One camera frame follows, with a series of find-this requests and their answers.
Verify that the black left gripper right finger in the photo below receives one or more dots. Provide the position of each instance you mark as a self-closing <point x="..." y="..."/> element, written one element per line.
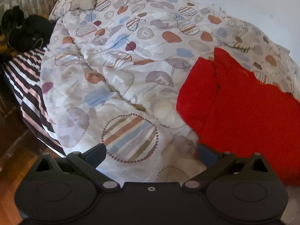
<point x="216" y="163"/>

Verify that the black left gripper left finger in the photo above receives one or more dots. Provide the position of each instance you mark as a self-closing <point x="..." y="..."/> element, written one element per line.
<point x="85" y="164"/>

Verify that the red knit sweater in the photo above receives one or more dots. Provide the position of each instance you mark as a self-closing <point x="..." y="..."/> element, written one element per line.
<point x="230" y="110"/>

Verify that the black clothes pile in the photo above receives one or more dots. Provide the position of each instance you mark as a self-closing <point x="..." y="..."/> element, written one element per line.
<point x="21" y="34"/>

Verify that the patterned circle print duvet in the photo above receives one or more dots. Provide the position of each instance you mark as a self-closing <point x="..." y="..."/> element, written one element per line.
<point x="112" y="75"/>

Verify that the striped bed sheet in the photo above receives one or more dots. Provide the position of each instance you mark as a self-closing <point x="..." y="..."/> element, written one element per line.
<point x="23" y="75"/>

